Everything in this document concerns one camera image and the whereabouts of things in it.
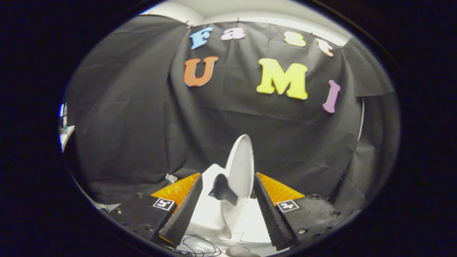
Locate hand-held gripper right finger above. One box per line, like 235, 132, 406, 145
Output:
253, 172, 346, 251

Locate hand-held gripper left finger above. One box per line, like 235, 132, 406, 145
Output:
107, 173, 203, 248

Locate white toilet lid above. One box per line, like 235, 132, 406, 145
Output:
209, 134, 255, 232

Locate white toilet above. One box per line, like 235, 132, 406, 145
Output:
189, 163, 272, 244

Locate black backdrop cloth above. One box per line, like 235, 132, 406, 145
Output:
62, 14, 400, 215

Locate thin black cable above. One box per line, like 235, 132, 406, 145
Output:
161, 234, 224, 257

